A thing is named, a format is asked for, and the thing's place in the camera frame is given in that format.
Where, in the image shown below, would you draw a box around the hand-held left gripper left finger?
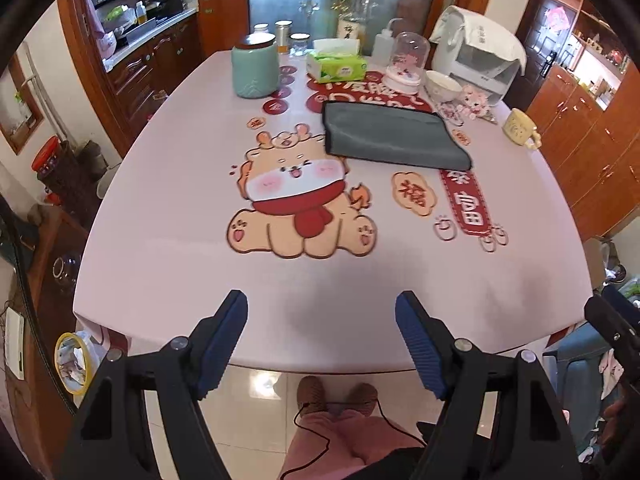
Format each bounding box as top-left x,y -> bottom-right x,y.
52,289 -> 249,480

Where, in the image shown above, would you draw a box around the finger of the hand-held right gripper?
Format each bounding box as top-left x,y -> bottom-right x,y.
601,285 -> 640,331
583,296 -> 640,363

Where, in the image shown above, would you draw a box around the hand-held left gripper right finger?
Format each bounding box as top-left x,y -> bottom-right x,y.
394,290 -> 589,480

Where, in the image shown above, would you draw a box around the grey towel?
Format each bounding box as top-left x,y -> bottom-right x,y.
322,101 -> 474,171

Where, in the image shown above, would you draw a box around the person's right brown slipper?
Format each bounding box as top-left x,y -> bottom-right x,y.
348,383 -> 379,415

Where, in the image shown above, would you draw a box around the person's brown slipper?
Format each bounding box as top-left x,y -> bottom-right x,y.
348,383 -> 379,415
296,375 -> 329,415

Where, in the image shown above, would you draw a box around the pink printed tablecloth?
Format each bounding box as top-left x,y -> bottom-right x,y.
72,50 -> 593,374

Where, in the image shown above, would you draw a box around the person's left brown slipper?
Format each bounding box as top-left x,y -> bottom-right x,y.
296,375 -> 329,415

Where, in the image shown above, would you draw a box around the person's pink trousers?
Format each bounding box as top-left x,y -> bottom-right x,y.
279,408 -> 427,480

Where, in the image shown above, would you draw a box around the operator legs in pink trousers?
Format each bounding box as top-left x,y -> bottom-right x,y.
279,399 -> 427,480

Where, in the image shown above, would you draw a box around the trash bin with bag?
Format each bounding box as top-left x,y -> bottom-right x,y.
53,330 -> 109,407

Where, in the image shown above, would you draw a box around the wooden sideboard cabinet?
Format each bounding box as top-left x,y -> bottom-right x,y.
525,65 -> 640,241

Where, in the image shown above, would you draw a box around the glass fish bowl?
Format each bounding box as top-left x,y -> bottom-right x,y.
52,254 -> 82,294

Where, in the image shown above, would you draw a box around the yellow mug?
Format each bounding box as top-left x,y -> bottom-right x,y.
502,107 -> 543,150

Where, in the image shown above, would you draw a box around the white router box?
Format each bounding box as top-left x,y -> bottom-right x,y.
4,307 -> 26,380

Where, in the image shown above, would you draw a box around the pink plush toy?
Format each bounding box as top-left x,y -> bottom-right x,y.
456,84 -> 495,122

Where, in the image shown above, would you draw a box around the red lidded jar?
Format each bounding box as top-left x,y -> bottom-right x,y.
31,135 -> 64,182

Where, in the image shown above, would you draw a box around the white bowl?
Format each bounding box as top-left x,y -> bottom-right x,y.
424,70 -> 464,104

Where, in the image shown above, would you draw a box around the teal ceramic jar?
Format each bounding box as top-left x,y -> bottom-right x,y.
230,33 -> 280,100

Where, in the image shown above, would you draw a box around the white water dispenser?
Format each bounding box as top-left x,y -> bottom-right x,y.
429,5 -> 527,107

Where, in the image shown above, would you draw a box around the glass dome ornament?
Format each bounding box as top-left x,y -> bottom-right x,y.
383,31 -> 432,92

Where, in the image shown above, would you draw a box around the wooden kitchen cabinet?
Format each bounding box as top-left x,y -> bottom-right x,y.
102,10 -> 202,156

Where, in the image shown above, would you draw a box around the red paper door decoration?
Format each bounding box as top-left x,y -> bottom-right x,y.
544,7 -> 569,34

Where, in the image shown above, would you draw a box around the green tissue pack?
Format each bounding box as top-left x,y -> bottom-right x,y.
305,38 -> 369,85

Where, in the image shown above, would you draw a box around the white squeeze bottle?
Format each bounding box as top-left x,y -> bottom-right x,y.
372,17 -> 406,69

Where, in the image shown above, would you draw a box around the tall glass jar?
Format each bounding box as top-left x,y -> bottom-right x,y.
274,20 -> 294,55

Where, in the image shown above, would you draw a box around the clear liquor bottle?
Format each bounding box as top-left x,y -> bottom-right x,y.
337,0 -> 366,42

